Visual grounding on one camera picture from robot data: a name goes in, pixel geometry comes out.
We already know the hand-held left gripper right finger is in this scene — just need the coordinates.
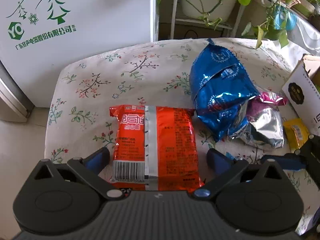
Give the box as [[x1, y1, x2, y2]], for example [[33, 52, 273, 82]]
[[191, 148, 288, 202]]

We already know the green potted plant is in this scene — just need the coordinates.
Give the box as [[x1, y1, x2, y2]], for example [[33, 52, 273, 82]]
[[297, 0, 318, 18]]

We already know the white refrigerator with green print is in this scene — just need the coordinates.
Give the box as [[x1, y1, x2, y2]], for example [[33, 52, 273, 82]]
[[0, 0, 159, 117]]

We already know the grey printed table cover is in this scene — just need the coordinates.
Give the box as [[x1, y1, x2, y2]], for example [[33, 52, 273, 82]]
[[287, 12, 320, 55]]

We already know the small yellow snack packet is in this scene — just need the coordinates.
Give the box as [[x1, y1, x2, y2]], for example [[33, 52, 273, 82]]
[[282, 118, 310, 153]]

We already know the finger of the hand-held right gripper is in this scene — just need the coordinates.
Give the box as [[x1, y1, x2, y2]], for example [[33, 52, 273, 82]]
[[294, 134, 320, 180], [260, 154, 309, 171]]

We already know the white metal plant rack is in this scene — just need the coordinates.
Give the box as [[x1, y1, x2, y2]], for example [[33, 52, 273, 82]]
[[156, 0, 247, 39]]

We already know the cardboard box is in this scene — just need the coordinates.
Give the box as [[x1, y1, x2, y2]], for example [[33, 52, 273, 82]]
[[281, 54, 320, 137]]

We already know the brown carton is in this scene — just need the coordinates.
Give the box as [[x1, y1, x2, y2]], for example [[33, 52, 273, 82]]
[[159, 22, 227, 40]]

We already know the silver foil snack packet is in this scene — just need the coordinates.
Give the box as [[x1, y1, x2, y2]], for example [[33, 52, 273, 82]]
[[230, 102, 285, 150]]

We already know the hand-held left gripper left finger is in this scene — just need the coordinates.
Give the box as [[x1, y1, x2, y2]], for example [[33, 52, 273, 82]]
[[25, 147, 124, 200]]

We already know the red snack packet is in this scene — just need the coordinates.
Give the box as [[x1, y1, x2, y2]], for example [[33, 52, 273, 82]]
[[109, 104, 205, 192]]

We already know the blue ribbon spool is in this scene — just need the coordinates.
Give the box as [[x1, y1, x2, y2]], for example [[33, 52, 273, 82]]
[[272, 7, 298, 32]]

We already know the blue foil snack bag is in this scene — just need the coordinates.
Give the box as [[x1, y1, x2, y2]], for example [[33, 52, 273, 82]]
[[189, 38, 263, 142]]

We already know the floral tablecloth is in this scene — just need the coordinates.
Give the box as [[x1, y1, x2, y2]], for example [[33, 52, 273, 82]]
[[44, 37, 320, 235]]

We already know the white plant pot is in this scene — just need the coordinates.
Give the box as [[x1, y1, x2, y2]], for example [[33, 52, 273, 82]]
[[180, 0, 240, 23]]

